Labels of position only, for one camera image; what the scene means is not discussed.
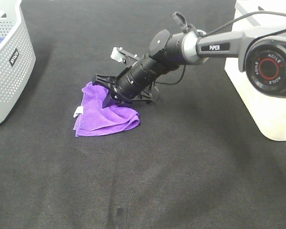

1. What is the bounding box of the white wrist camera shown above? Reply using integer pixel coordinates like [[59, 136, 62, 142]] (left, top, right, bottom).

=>
[[110, 47, 139, 65]]

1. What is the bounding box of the grey perforated basket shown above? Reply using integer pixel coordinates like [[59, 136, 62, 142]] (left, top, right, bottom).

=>
[[0, 0, 36, 124]]

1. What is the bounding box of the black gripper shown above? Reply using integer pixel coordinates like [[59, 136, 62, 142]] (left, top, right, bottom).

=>
[[92, 74, 160, 107]]

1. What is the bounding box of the white storage box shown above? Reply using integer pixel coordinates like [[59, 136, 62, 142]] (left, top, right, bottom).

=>
[[225, 0, 286, 141]]

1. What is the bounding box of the purple towel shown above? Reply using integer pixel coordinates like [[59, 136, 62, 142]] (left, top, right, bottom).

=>
[[73, 82, 140, 137]]

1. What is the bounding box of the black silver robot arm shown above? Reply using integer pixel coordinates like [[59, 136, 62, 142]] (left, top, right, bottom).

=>
[[92, 25, 286, 107]]

